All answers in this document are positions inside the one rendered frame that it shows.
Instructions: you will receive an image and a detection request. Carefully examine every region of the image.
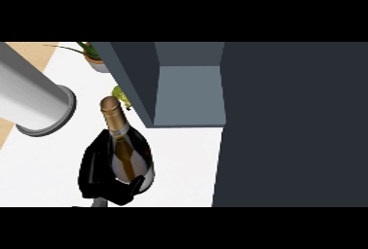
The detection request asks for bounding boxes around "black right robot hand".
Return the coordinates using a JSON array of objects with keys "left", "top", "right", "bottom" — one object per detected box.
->
[{"left": 78, "top": 128, "right": 146, "bottom": 207}]

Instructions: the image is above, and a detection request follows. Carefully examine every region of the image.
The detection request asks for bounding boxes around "dark wine bottle gold foil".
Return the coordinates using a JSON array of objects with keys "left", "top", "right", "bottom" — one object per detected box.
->
[{"left": 97, "top": 95, "right": 156, "bottom": 193}]

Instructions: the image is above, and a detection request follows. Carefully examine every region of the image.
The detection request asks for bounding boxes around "dark grey cabinet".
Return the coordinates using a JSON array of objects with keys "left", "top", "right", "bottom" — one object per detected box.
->
[{"left": 88, "top": 42, "right": 227, "bottom": 129}]

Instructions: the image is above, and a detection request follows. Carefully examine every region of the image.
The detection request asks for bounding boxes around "yellow green vegetable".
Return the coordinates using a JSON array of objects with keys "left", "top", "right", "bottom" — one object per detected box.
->
[{"left": 111, "top": 85, "right": 133, "bottom": 112}]

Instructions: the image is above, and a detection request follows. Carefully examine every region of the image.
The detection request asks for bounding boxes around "pale grey cylinder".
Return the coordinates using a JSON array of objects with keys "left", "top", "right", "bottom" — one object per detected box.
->
[{"left": 0, "top": 42, "right": 78, "bottom": 138}]

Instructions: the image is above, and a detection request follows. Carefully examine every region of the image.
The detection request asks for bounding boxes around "green potted plant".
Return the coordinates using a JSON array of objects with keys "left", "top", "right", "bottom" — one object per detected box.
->
[{"left": 43, "top": 42, "right": 114, "bottom": 74}]

